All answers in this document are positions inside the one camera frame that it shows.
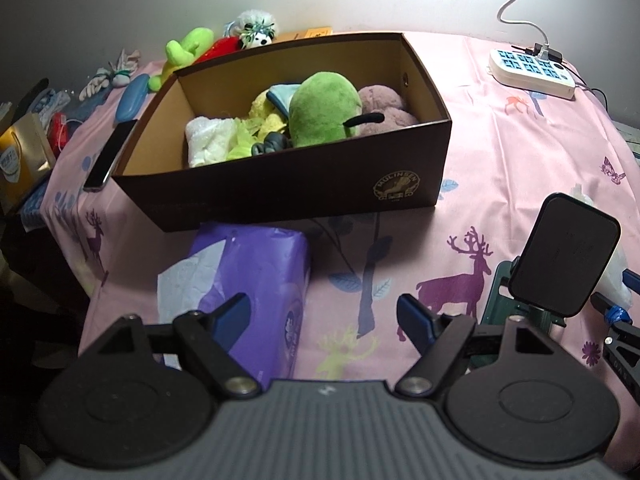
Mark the light blue cloth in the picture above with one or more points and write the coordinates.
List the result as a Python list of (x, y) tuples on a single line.
[(282, 100)]

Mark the gold tissue box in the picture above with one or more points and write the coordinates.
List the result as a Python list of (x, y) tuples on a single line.
[(25, 160)]

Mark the red packet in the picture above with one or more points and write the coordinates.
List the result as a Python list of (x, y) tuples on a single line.
[(57, 132)]

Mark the red plush toy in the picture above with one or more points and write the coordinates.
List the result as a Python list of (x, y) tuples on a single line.
[(220, 47)]

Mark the lime green plush toy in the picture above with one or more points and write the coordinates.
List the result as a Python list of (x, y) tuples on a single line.
[(187, 47)]

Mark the large green plush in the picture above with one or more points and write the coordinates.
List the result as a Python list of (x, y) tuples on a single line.
[(322, 110)]

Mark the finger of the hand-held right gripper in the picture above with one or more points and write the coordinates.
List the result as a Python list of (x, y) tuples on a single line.
[(632, 278), (618, 316)]

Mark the white power strip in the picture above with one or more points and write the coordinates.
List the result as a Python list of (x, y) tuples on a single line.
[(530, 72)]

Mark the white flower-shaped toy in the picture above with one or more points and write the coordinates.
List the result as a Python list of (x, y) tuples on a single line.
[(112, 75)]

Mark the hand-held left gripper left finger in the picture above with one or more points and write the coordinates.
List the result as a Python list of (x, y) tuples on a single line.
[(234, 317)]

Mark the grey knotted cloth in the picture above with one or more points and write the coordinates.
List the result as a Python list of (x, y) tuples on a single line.
[(270, 144)]

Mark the white fluffy plush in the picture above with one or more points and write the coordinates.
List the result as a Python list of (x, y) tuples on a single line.
[(252, 20)]

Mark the lime green frilly cloth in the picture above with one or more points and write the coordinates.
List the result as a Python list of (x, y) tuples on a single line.
[(242, 140)]

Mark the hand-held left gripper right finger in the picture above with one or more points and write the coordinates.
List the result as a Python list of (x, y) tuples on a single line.
[(416, 321)]

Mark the pink fuzzy plush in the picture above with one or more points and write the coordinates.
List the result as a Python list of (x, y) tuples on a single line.
[(385, 107)]

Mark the blue glasses case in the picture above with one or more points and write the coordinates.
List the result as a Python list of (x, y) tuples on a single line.
[(132, 97)]

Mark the striped cloth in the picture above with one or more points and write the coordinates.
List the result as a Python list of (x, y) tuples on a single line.
[(50, 102)]

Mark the pink printed bedsheet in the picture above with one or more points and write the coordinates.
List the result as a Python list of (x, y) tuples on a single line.
[(475, 160)]

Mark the black plug adapter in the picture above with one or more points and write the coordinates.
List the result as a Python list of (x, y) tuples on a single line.
[(549, 52)]

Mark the white towel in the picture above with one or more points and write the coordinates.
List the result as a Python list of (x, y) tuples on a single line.
[(207, 142)]

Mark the yellow towel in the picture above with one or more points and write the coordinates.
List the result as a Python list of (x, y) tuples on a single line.
[(267, 110)]

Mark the brown cardboard box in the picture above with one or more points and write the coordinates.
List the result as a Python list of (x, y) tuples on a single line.
[(280, 187)]

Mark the blue patterned cloth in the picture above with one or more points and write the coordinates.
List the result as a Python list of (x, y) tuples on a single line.
[(35, 207)]

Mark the black smartphone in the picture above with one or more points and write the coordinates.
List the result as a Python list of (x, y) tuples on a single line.
[(111, 155)]

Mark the small panda plush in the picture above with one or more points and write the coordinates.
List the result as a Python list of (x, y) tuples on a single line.
[(257, 40)]

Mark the yellow flat box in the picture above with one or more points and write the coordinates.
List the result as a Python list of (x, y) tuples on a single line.
[(312, 34)]

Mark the purple tissue pack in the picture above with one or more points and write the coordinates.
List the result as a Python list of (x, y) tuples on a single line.
[(260, 270)]

